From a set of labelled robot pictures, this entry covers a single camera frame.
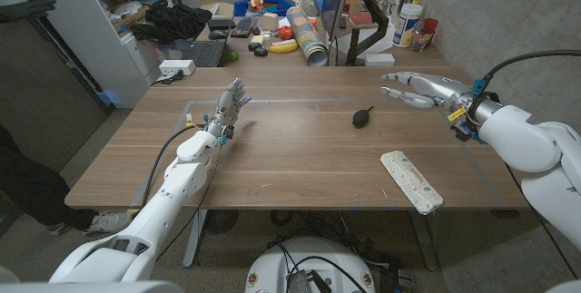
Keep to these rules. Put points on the grey metal table leg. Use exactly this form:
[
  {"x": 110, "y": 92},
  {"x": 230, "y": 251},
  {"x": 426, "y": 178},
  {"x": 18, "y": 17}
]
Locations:
[
  {"x": 194, "y": 238},
  {"x": 424, "y": 241}
]

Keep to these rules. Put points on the white wipes canister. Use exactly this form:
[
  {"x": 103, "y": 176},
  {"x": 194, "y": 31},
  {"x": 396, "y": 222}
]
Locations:
[{"x": 406, "y": 25}]

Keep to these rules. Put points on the clear plastic cup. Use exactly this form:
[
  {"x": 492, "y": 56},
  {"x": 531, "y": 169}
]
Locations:
[{"x": 420, "y": 40}]

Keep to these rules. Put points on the black keyboard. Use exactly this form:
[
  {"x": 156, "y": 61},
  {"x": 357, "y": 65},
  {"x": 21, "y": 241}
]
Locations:
[{"x": 243, "y": 26}]

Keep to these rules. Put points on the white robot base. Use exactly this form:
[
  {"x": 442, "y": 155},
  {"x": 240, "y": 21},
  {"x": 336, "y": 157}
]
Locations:
[{"x": 272, "y": 266}]

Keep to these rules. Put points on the black round floor fan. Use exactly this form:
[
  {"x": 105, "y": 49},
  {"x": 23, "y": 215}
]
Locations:
[{"x": 221, "y": 221}]

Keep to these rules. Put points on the white shelf unit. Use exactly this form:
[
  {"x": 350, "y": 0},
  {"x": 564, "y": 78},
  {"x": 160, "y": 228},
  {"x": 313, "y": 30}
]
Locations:
[{"x": 86, "y": 34}]

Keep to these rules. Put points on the yellow banana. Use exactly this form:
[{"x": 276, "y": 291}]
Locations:
[{"x": 282, "y": 47}]

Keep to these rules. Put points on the black crumpled cloth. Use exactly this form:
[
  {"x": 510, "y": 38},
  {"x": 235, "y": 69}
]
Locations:
[{"x": 174, "y": 21}]

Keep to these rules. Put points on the colourful printed cylinder tube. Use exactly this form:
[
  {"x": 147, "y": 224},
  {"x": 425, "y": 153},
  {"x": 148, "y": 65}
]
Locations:
[{"x": 306, "y": 34}]

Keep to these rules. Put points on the white power strip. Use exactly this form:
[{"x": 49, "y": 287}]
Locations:
[{"x": 176, "y": 66}]

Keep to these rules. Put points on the red cup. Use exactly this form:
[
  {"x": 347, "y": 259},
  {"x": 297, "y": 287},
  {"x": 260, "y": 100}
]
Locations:
[{"x": 431, "y": 24}]

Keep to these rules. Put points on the black computer mouse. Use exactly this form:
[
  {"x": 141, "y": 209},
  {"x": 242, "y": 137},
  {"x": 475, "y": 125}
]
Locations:
[{"x": 218, "y": 35}]

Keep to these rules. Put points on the grey white sneaker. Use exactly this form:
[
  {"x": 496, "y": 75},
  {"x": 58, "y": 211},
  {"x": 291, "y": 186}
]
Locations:
[{"x": 106, "y": 222}]

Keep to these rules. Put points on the black laptop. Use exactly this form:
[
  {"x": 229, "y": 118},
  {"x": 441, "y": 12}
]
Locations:
[{"x": 206, "y": 52}]

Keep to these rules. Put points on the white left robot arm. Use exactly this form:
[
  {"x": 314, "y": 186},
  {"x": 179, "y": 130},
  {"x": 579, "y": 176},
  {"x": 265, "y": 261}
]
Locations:
[{"x": 159, "y": 211}]

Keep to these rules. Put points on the person gloved hand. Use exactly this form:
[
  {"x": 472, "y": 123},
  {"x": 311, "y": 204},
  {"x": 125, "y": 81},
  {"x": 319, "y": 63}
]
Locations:
[{"x": 22, "y": 6}]

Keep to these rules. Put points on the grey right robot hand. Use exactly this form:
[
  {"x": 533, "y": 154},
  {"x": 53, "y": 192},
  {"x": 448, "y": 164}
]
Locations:
[{"x": 436, "y": 89}]

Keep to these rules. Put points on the red round toy fruit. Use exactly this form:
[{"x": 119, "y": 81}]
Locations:
[{"x": 286, "y": 32}]

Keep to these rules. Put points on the person leg black trousers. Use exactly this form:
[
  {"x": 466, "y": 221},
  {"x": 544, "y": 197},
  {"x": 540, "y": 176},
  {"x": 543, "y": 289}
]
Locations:
[{"x": 32, "y": 184}]

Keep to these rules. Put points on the black rubber air blower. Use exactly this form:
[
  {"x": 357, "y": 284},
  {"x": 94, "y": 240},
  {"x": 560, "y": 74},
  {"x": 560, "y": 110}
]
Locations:
[{"x": 361, "y": 119}]

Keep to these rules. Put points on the white flat box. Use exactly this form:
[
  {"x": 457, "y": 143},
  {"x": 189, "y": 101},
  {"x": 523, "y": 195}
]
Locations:
[{"x": 379, "y": 59}]

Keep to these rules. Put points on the pale yellow block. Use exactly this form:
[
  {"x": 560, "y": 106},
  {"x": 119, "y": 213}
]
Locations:
[{"x": 257, "y": 39}]

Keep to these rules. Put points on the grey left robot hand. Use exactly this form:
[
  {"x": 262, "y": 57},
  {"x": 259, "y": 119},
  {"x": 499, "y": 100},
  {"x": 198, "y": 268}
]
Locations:
[{"x": 226, "y": 110}]

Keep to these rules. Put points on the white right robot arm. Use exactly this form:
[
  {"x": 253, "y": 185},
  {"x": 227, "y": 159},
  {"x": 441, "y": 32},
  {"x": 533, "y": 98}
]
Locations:
[{"x": 526, "y": 143}]

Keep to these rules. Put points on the green round toy fruit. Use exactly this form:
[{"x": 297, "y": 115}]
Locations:
[{"x": 233, "y": 55}]

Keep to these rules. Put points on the blue plastic bin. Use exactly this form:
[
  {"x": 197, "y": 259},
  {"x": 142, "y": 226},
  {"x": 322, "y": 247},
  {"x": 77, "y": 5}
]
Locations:
[{"x": 282, "y": 1}]

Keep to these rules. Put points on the beige cup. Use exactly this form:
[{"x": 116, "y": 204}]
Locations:
[{"x": 270, "y": 22}]

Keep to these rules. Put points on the small black oval object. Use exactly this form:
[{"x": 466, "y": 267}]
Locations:
[
  {"x": 254, "y": 46},
  {"x": 261, "y": 52}
]

